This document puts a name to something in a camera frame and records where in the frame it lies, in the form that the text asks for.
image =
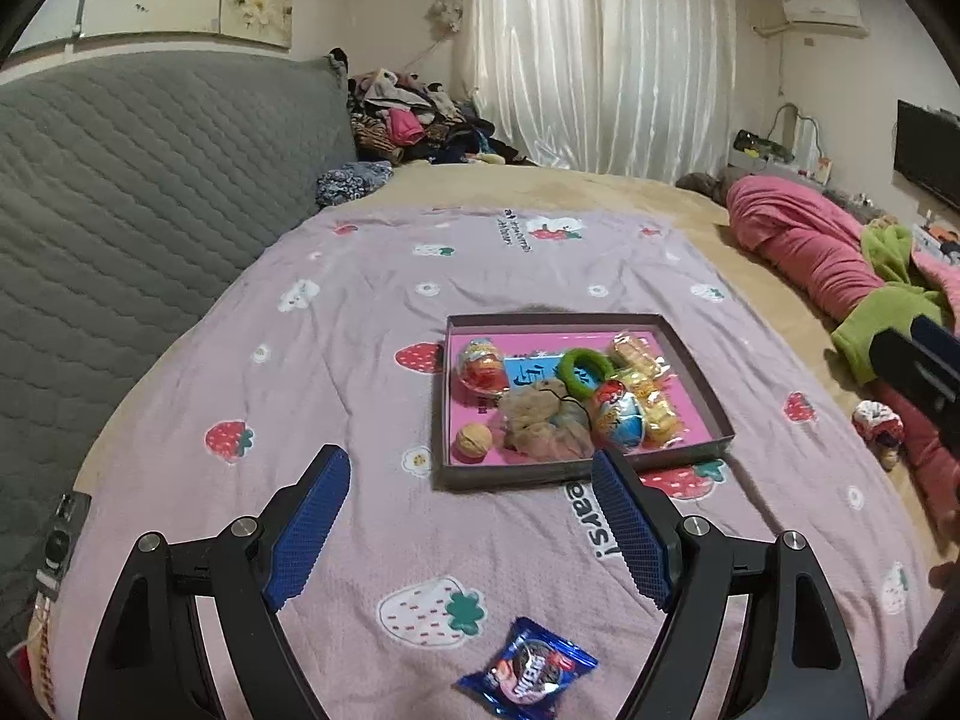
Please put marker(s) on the dark cardboard tray pink inside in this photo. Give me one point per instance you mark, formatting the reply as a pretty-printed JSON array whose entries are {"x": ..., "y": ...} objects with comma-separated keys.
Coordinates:
[{"x": 469, "y": 409}]

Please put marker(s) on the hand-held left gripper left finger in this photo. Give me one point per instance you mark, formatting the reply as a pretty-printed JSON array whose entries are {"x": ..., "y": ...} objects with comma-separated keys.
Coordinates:
[{"x": 311, "y": 525}]

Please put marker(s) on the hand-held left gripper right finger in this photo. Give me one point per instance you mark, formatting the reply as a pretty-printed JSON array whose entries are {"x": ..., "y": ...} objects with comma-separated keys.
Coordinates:
[{"x": 630, "y": 532}]

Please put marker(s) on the yellow biscuit packet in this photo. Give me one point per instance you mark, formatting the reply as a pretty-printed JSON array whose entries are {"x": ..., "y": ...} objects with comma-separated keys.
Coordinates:
[{"x": 660, "y": 412}]

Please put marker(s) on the white air conditioner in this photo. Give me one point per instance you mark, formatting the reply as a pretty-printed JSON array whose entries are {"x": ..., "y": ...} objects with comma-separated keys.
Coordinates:
[{"x": 825, "y": 13}]

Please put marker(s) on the blue and red chocolate egg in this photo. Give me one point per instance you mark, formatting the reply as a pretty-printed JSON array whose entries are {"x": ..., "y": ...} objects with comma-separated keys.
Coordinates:
[{"x": 619, "y": 416}]

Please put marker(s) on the walnut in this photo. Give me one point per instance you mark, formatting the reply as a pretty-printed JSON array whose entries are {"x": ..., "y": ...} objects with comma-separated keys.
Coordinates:
[{"x": 474, "y": 442}]

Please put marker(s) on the purple printed blanket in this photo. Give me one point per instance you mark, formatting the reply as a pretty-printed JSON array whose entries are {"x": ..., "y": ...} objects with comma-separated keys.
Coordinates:
[{"x": 337, "y": 352}]

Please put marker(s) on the green fleece blanket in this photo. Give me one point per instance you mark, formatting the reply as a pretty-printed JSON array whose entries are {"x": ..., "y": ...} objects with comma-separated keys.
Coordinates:
[{"x": 885, "y": 315}]

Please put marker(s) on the green fuzzy scrunchie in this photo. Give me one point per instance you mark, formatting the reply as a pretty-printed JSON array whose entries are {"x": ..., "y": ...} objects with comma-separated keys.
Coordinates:
[{"x": 564, "y": 371}]

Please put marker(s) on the metal rack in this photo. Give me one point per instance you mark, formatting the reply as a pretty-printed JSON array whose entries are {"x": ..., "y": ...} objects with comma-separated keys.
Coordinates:
[{"x": 806, "y": 142}]

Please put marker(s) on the blue cookie packet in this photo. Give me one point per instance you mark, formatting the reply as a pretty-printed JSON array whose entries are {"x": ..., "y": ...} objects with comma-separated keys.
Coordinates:
[{"x": 532, "y": 664}]

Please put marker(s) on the red and white chocolate egg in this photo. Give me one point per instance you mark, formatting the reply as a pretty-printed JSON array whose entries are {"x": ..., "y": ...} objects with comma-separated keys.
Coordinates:
[{"x": 481, "y": 369}]

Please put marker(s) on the pink quilt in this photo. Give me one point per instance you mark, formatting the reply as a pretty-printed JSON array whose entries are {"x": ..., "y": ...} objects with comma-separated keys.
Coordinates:
[{"x": 795, "y": 232}]

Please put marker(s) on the grey quilted headboard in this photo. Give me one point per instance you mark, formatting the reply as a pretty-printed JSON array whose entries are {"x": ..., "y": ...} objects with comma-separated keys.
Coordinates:
[{"x": 150, "y": 202}]

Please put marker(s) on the grey device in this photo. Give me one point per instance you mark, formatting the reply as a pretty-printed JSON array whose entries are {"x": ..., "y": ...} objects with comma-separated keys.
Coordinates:
[{"x": 64, "y": 540}]

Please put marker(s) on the white curtain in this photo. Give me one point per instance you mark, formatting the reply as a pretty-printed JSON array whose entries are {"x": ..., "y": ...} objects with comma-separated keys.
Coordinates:
[{"x": 600, "y": 52}]

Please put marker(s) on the dark floral cloth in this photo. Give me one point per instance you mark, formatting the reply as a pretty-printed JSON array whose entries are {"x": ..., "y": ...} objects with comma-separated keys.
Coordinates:
[{"x": 352, "y": 184}]

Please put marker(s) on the curtain tieback pom-pom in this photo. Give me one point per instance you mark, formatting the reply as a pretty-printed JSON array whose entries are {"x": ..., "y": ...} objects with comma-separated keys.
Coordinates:
[{"x": 446, "y": 13}]

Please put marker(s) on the clear cracker packet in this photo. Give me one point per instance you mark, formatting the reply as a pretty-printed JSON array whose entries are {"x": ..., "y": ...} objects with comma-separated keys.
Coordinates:
[{"x": 634, "y": 355}]

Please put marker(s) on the pile of clothes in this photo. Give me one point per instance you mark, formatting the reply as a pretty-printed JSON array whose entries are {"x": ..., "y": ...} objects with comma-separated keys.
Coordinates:
[{"x": 405, "y": 124}]

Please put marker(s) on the black television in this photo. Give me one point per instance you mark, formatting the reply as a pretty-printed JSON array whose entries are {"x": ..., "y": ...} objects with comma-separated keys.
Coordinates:
[{"x": 930, "y": 154}]

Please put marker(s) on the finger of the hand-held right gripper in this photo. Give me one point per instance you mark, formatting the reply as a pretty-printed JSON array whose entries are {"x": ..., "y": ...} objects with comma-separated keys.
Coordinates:
[
  {"x": 915, "y": 382},
  {"x": 939, "y": 341}
]

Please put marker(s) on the green and black item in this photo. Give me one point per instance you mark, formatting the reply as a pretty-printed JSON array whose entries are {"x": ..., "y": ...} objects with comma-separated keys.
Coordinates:
[{"x": 761, "y": 144}]

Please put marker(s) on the dark grey cloth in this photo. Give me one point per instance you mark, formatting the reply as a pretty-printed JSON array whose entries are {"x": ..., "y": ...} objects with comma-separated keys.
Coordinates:
[{"x": 701, "y": 186}]

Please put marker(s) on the beige scrunchie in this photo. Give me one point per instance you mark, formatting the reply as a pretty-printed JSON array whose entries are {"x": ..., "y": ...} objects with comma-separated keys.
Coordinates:
[{"x": 532, "y": 420}]

